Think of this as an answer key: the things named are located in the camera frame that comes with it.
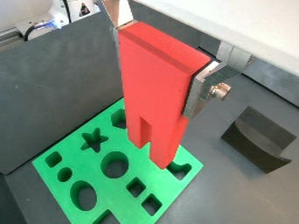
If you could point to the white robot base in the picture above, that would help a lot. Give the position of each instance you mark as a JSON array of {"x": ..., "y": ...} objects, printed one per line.
[{"x": 63, "y": 13}]

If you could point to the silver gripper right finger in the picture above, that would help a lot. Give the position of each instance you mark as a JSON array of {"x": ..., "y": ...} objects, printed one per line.
[{"x": 207, "y": 83}]

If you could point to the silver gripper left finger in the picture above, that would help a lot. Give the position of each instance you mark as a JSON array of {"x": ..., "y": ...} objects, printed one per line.
[{"x": 120, "y": 16}]

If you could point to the dark grey curved holder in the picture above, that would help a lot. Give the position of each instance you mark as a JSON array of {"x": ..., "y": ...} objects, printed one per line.
[{"x": 259, "y": 139}]

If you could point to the red double-square block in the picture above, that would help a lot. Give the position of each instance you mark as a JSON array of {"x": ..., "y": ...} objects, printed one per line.
[{"x": 157, "y": 67}]

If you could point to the green shape-sorting board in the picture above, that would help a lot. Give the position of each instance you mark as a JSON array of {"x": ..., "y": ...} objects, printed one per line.
[{"x": 104, "y": 180}]

